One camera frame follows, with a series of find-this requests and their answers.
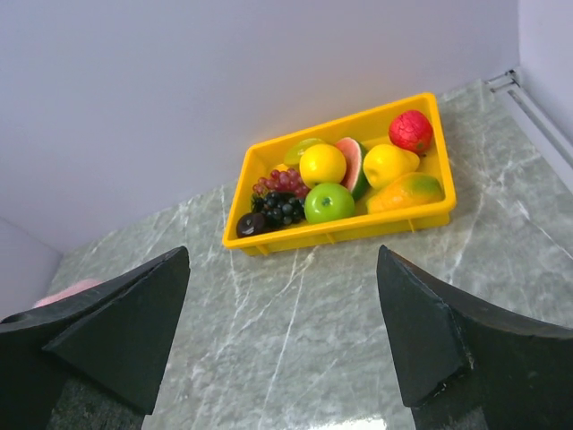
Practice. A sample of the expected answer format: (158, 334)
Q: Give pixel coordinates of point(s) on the green apple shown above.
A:
(328, 202)

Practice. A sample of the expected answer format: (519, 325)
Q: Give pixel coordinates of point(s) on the red strawberry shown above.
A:
(411, 131)

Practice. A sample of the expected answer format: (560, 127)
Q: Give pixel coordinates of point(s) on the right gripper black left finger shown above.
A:
(96, 359)

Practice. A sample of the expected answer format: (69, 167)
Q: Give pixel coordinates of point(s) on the yellow plastic tray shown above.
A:
(370, 128)

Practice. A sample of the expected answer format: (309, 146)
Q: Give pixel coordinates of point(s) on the watermelon slice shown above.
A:
(355, 180)

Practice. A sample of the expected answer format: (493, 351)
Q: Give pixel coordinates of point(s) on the round yellow orange fruit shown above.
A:
(322, 163)

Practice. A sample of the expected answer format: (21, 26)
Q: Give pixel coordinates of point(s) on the aluminium mounting rail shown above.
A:
(555, 147)

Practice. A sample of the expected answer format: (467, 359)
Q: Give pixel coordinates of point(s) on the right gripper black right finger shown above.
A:
(464, 363)

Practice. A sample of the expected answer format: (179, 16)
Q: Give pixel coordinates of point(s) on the dark purple grape bunch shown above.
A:
(270, 212)

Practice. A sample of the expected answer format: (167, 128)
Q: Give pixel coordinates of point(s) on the red grape bunch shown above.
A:
(281, 181)

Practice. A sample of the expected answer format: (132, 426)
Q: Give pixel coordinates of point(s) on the orange green mango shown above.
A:
(410, 190)

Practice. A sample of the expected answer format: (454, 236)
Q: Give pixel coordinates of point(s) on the pink plastic bag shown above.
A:
(74, 289)

